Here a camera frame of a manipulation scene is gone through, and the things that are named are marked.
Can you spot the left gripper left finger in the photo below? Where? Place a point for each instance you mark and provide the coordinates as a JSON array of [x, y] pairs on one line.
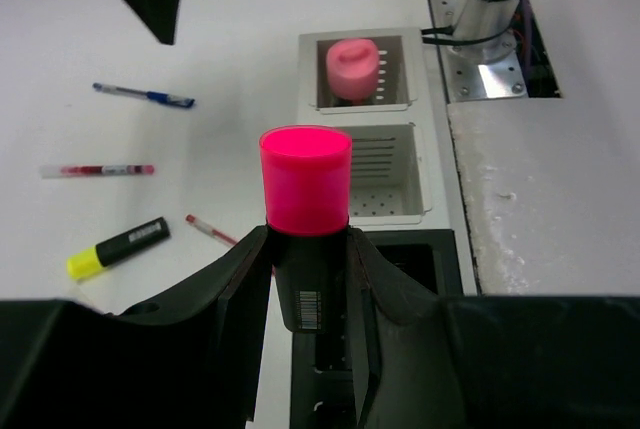
[[188, 357]]

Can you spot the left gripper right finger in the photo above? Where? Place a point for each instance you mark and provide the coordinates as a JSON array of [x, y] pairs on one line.
[[421, 360]]

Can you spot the yellow black highlighter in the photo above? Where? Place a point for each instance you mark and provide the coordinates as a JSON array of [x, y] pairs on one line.
[[102, 256]]

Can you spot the pink tape roll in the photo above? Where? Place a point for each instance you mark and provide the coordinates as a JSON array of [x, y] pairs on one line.
[[352, 67]]

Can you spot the pink black highlighter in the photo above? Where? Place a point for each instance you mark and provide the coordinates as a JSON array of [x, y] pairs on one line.
[[306, 174]]

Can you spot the blue gel pen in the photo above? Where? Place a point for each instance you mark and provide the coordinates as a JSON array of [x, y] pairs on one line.
[[156, 97]]

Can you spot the small red gel pen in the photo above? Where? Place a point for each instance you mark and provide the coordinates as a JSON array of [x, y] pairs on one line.
[[209, 230]]

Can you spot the dark red gel pen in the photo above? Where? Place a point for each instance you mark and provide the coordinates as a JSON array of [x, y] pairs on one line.
[[75, 171]]

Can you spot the grey two-slot container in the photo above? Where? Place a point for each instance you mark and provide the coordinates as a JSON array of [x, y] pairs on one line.
[[397, 178]]

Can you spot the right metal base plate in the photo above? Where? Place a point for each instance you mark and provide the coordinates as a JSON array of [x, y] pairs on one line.
[[477, 49]]

